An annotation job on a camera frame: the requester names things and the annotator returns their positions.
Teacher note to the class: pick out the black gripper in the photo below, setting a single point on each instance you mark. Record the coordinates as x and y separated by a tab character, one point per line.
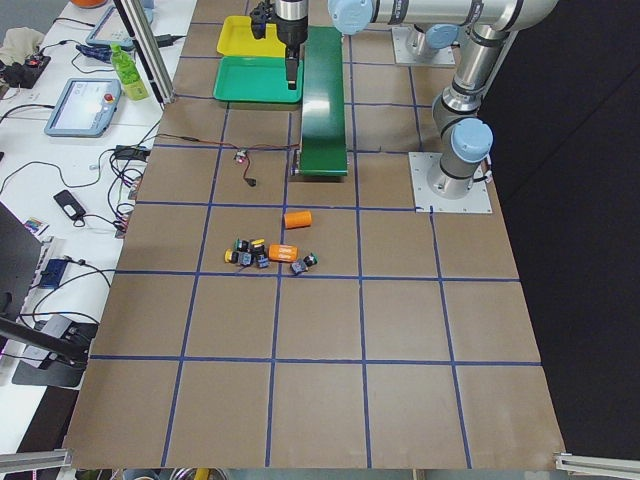
291	34

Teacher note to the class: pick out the plain orange cylinder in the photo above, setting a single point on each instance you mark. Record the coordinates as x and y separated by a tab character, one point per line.
299	219

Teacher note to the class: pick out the orange cylinder with white text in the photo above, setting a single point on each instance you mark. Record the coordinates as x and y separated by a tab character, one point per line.
283	253

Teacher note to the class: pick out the yellow plastic tray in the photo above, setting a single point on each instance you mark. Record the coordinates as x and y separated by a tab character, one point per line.
236	39

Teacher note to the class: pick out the green plastic tray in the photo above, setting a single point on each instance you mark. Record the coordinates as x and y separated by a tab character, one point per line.
256	80

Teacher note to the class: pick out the green conveyor belt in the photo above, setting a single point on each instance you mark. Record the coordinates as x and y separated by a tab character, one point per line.
322	151

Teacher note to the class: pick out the small motor controller board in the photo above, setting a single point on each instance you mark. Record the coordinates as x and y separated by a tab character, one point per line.
242	156

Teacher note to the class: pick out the green tea bottle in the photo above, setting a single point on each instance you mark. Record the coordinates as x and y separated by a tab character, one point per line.
128	74

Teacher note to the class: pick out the black power adapter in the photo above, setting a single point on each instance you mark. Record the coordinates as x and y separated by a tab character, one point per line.
133	153

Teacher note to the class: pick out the yellow push button upright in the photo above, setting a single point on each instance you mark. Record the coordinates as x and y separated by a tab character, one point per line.
259	253

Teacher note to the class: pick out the far teach pendant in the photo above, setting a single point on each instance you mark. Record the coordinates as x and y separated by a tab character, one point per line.
110	30

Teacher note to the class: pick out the teach pendant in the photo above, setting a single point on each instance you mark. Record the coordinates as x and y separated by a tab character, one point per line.
85	108
110	30

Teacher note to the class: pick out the near teach pendant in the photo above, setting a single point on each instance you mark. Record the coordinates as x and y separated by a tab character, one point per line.
85	108

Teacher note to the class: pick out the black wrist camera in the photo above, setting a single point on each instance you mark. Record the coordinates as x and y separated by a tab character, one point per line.
260	17

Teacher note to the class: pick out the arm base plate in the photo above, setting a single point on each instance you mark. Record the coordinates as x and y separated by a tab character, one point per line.
435	192
426	45

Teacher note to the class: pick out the aluminium frame post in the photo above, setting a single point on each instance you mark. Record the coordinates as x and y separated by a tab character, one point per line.
137	25

